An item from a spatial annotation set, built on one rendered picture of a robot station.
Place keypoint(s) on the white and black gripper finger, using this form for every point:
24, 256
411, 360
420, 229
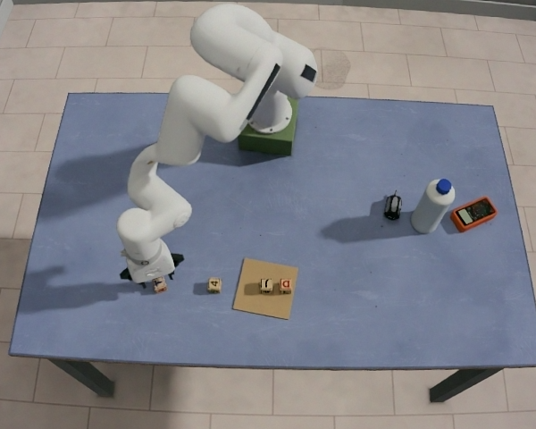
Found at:
125, 274
177, 258

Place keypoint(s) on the tan square mat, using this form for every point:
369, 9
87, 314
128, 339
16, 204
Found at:
249, 298

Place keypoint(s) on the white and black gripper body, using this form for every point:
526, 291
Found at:
162, 266

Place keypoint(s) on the white plastic bottle with blue cap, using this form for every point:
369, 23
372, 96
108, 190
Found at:
432, 206

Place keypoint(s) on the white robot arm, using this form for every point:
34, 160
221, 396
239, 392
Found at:
196, 107

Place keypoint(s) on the orange digital multimeter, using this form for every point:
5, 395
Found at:
473, 214

